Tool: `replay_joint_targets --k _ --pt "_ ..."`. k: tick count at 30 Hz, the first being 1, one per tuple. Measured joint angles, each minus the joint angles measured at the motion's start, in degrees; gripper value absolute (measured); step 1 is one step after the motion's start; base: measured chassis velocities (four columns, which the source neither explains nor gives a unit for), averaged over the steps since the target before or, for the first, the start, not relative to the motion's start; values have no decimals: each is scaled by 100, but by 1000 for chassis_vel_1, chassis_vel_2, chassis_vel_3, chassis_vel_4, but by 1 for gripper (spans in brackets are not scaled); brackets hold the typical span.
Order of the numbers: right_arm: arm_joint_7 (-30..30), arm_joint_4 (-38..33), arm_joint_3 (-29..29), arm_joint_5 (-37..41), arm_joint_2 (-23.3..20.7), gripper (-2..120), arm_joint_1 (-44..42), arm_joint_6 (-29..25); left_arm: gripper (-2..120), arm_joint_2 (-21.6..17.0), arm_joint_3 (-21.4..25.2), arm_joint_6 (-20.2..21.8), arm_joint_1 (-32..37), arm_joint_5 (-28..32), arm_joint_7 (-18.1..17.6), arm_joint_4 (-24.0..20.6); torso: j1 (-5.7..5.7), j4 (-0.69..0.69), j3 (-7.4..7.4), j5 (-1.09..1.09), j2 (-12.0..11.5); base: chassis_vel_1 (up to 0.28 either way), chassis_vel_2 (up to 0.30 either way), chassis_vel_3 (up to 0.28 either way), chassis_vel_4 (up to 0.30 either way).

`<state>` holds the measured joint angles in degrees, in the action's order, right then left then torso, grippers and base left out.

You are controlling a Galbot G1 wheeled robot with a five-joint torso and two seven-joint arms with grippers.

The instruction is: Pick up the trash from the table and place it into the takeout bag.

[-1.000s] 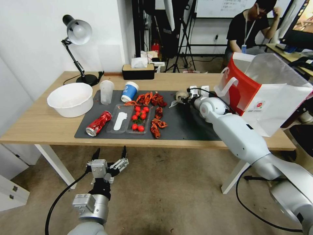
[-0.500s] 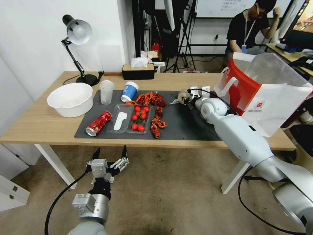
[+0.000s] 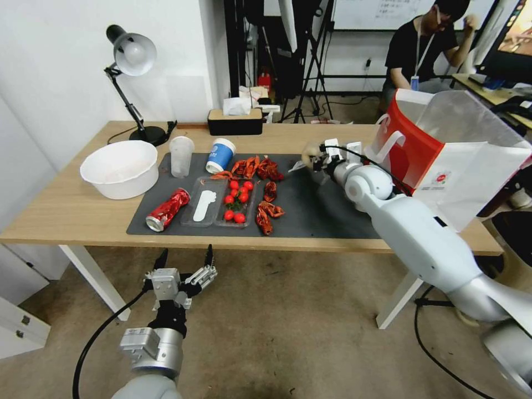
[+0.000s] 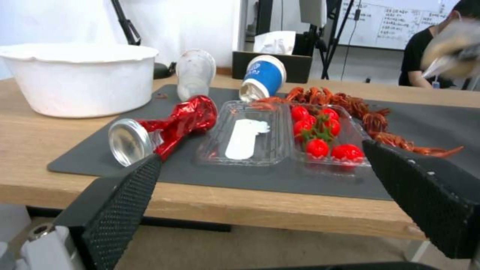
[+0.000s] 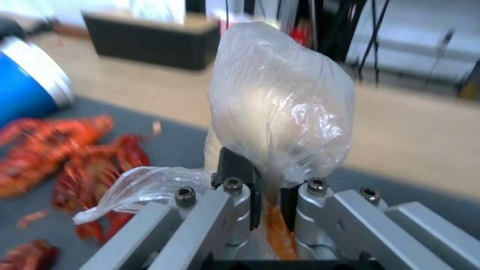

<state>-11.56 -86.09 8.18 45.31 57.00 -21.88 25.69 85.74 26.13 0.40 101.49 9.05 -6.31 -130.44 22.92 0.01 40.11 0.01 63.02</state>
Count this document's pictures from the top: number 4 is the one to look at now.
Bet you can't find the red crayfish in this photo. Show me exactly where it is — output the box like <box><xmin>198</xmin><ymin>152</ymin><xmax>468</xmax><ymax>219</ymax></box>
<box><xmin>359</xmin><ymin>108</ymin><xmax>392</xmax><ymax>134</ymax></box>
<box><xmin>410</xmin><ymin>145</ymin><xmax>466</xmax><ymax>158</ymax></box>
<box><xmin>285</xmin><ymin>87</ymin><xmax>307</xmax><ymax>103</ymax></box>
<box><xmin>251</xmin><ymin>96</ymin><xmax>292</xmax><ymax>112</ymax></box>
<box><xmin>304</xmin><ymin>86</ymin><xmax>335</xmax><ymax>105</ymax></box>
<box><xmin>369</xmin><ymin>130</ymin><xmax>415</xmax><ymax>151</ymax></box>
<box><xmin>331</xmin><ymin>92</ymin><xmax>370</xmax><ymax>116</ymax></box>

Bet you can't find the white tissue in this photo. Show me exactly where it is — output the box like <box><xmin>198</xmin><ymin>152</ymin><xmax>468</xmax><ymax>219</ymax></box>
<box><xmin>253</xmin><ymin>31</ymin><xmax>297</xmax><ymax>56</ymax></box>

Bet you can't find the clear plastic takeout box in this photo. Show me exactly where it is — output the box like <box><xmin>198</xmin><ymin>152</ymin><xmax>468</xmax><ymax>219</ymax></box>
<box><xmin>193</xmin><ymin>100</ymin><xmax>372</xmax><ymax>177</ymax></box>

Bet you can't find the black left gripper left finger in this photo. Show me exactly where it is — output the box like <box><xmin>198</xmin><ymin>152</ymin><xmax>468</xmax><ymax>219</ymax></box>
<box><xmin>14</xmin><ymin>155</ymin><xmax>163</xmax><ymax>270</ymax></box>

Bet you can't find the crushed red drink can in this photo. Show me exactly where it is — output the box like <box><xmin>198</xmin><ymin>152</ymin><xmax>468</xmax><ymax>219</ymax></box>
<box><xmin>107</xmin><ymin>95</ymin><xmax>218</xmax><ymax>167</ymax></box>

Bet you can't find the clear plastic cup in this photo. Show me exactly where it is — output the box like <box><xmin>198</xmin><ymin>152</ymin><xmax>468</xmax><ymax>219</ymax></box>
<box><xmin>175</xmin><ymin>49</ymin><xmax>218</xmax><ymax>102</ymax></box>

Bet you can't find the black stand base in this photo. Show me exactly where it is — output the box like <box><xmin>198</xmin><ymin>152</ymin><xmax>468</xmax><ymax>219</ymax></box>
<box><xmin>151</xmin><ymin>61</ymin><xmax>177</xmax><ymax>79</ymax></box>

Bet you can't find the whiteboard with writing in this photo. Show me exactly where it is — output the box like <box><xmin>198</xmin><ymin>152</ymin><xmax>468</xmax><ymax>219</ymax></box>
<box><xmin>335</xmin><ymin>0</ymin><xmax>462</xmax><ymax>51</ymax></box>

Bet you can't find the black tripod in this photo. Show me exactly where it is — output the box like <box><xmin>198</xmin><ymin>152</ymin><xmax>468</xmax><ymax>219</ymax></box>
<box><xmin>314</xmin><ymin>0</ymin><xmax>357</xmax><ymax>81</ymax></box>

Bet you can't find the large white paper bowl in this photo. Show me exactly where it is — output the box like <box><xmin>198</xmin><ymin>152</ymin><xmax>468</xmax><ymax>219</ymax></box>
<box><xmin>0</xmin><ymin>43</ymin><xmax>160</xmax><ymax>119</ymax></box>

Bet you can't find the black tissue box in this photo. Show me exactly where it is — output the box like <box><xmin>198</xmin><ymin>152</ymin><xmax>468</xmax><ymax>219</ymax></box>
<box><xmin>231</xmin><ymin>50</ymin><xmax>313</xmax><ymax>84</ymax></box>

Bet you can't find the white sticker label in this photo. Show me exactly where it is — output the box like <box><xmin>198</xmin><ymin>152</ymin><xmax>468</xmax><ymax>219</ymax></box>
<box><xmin>224</xmin><ymin>118</ymin><xmax>272</xmax><ymax>160</ymax></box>

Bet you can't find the person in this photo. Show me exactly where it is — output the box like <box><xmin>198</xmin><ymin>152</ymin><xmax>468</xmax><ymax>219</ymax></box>
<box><xmin>398</xmin><ymin>0</ymin><xmax>480</xmax><ymax>90</ymax></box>

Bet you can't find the blue and white paper cup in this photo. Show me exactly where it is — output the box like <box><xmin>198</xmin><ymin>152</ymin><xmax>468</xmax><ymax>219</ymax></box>
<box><xmin>238</xmin><ymin>55</ymin><xmax>288</xmax><ymax>102</ymax></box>

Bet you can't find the dark grey table mat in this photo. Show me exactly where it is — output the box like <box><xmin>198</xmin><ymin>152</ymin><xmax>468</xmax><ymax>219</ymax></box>
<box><xmin>46</xmin><ymin>84</ymin><xmax>480</xmax><ymax>202</ymax></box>

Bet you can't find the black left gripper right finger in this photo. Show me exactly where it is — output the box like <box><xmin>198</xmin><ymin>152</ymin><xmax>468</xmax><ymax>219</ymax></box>
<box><xmin>362</xmin><ymin>139</ymin><xmax>480</xmax><ymax>259</ymax></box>

